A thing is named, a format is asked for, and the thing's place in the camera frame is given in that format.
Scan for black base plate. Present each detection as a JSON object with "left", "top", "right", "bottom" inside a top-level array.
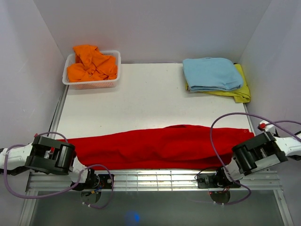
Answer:
[
  {"left": 72, "top": 173, "right": 116, "bottom": 191},
  {"left": 196, "top": 173, "right": 241, "bottom": 189}
]

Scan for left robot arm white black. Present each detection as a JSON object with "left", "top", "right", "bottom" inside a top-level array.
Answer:
[{"left": 0, "top": 135, "right": 100, "bottom": 191}]

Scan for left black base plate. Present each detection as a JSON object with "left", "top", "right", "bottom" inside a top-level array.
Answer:
[{"left": 72, "top": 173, "right": 116, "bottom": 191}]

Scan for white plastic basket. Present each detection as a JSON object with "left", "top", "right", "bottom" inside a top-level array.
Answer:
[{"left": 62, "top": 50, "right": 121, "bottom": 89}]

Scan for light blue folded trousers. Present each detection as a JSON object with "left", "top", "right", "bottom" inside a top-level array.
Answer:
[{"left": 182, "top": 57, "right": 244, "bottom": 91}]

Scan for yellow folded trousers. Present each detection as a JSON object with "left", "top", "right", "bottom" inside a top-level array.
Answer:
[{"left": 196, "top": 64, "right": 251, "bottom": 103}]

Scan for aluminium rail frame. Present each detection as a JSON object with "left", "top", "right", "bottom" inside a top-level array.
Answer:
[{"left": 26, "top": 85, "right": 294, "bottom": 226}]

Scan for red trousers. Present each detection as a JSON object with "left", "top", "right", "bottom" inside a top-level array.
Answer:
[{"left": 68, "top": 125, "right": 254, "bottom": 170}]

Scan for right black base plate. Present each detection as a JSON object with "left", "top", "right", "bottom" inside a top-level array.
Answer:
[{"left": 196, "top": 173, "right": 241, "bottom": 189}]

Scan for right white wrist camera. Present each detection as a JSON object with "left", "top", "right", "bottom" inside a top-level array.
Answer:
[{"left": 257, "top": 120, "right": 277, "bottom": 135}]

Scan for orange trousers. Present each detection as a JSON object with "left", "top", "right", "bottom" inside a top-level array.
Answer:
[{"left": 67, "top": 45, "right": 118, "bottom": 82}]

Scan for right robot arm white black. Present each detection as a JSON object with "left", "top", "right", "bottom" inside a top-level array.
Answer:
[{"left": 213, "top": 132, "right": 301, "bottom": 187}]

